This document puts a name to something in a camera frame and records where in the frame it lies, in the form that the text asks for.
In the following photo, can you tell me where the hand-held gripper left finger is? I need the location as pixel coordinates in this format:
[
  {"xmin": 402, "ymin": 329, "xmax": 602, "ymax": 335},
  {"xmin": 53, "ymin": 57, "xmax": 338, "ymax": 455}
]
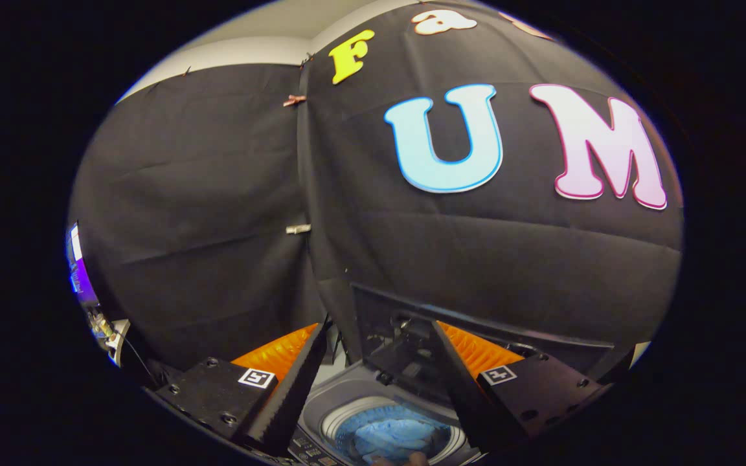
[{"xmin": 155, "ymin": 317, "xmax": 333, "ymax": 458}]

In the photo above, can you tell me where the light blue shirt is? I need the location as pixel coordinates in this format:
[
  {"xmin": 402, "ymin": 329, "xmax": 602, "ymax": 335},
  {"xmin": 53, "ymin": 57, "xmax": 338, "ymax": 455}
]
[{"xmin": 335, "ymin": 401, "xmax": 451, "ymax": 463}]

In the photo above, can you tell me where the black backdrop cloth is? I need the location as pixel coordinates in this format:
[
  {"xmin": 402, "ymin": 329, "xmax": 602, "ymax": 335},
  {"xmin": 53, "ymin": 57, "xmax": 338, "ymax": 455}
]
[{"xmin": 69, "ymin": 0, "xmax": 684, "ymax": 383}]

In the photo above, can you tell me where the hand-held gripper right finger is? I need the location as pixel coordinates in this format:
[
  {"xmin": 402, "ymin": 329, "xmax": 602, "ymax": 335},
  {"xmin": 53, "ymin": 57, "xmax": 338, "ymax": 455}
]
[{"xmin": 429, "ymin": 319, "xmax": 611, "ymax": 454}]

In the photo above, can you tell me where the lit computer monitor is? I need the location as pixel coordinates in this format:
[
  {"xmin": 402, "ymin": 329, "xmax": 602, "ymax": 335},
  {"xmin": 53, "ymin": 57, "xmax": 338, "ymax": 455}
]
[{"xmin": 65, "ymin": 223, "xmax": 102, "ymax": 306}]

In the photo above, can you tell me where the row of black clips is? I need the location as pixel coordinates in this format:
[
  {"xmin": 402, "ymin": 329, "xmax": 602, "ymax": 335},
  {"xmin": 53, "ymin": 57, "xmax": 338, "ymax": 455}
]
[{"xmin": 181, "ymin": 53, "xmax": 315, "ymax": 75}]

